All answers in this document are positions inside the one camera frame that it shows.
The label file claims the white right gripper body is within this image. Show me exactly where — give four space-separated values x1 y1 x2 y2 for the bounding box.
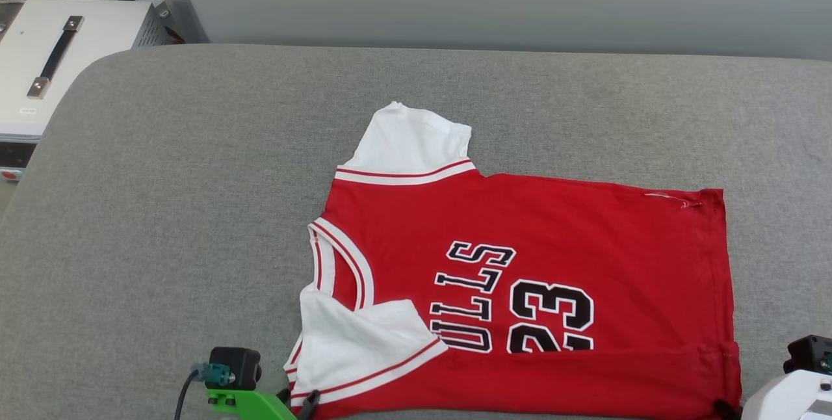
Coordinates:
741 370 832 420

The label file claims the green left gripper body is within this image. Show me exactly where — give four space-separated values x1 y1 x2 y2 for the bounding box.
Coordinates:
207 389 296 420

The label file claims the red white Bulls jersey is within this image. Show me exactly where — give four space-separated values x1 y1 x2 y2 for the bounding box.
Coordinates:
283 101 744 420

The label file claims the device with red button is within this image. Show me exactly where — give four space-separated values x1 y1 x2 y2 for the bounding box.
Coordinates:
0 140 40 184

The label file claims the white metal box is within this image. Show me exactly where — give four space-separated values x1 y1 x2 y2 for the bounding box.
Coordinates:
0 0 167 142

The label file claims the black cable with teal plug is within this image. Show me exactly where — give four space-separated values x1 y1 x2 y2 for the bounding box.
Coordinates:
174 362 235 420

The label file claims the black box handle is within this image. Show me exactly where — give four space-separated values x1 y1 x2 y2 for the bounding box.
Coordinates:
27 16 85 99

